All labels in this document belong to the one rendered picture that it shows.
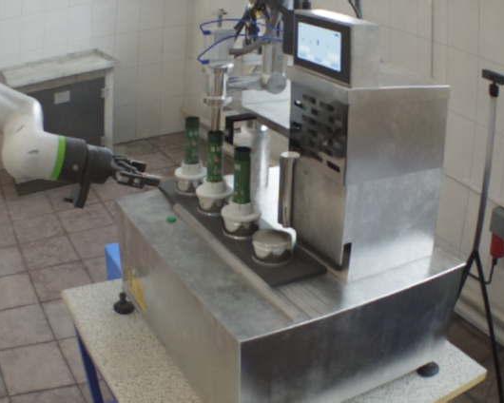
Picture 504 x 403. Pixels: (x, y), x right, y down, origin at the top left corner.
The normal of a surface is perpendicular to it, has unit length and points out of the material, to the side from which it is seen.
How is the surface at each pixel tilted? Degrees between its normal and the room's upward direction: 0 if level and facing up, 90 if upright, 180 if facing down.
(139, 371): 0
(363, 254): 90
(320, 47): 90
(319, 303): 0
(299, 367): 90
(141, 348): 0
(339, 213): 90
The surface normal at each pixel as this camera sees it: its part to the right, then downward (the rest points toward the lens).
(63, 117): 0.49, 0.37
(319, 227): -0.87, 0.18
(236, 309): 0.03, -0.91
